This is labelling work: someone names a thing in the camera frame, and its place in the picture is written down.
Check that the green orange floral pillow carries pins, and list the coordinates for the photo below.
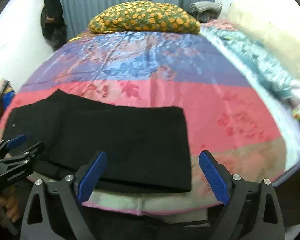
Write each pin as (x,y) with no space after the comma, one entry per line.
(144,16)

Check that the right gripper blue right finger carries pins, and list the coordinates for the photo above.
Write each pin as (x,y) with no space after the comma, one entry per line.
(251,210)

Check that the left hand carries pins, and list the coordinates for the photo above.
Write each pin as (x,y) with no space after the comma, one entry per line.
(10,202)

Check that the teal floral blanket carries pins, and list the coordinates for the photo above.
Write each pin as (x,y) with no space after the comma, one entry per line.
(226,57)

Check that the pink purple satin bedspread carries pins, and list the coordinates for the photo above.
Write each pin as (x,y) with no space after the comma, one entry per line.
(155,70)

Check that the colourful clothes pile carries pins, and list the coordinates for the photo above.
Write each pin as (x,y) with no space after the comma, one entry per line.
(6,93)

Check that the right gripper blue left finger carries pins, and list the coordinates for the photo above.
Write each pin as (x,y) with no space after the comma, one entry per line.
(54,210)

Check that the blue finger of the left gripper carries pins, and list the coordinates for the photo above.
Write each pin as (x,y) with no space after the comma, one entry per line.
(7,145)
(22,153)

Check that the grey knitted cloth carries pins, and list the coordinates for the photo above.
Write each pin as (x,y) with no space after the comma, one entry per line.
(205,11)

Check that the black hanging bag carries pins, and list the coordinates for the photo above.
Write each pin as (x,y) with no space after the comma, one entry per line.
(53,24)

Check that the black pants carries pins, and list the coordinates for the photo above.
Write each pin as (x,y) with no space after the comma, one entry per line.
(147,148)

